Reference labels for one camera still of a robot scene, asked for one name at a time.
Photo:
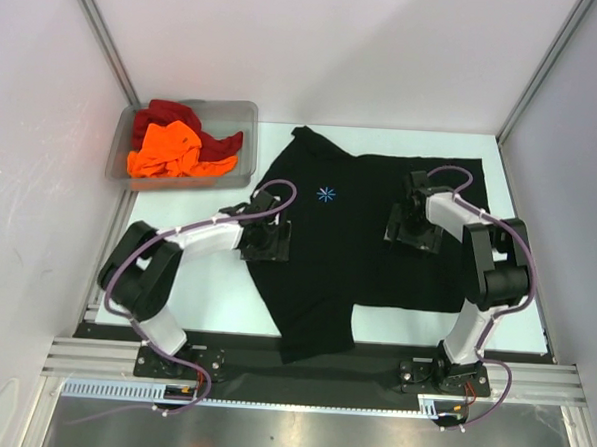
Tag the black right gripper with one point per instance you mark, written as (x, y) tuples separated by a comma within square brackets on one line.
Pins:
[(418, 235)]

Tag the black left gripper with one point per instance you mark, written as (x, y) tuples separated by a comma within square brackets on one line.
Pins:
[(278, 250)]

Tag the black t-shirt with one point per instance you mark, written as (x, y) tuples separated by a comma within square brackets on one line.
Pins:
[(338, 256)]

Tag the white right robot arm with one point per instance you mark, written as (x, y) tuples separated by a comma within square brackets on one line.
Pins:
[(496, 271)]

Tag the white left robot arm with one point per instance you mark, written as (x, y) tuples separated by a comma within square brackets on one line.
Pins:
[(138, 276)]

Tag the orange t-shirt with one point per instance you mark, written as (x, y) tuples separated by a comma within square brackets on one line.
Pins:
[(175, 151)]

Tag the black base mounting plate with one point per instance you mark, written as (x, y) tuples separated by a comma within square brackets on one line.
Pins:
[(248, 368)]

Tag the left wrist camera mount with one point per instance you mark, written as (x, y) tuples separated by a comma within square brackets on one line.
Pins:
[(252, 211)]

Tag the white slotted cable duct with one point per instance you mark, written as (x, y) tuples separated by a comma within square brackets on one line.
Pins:
[(164, 394)]

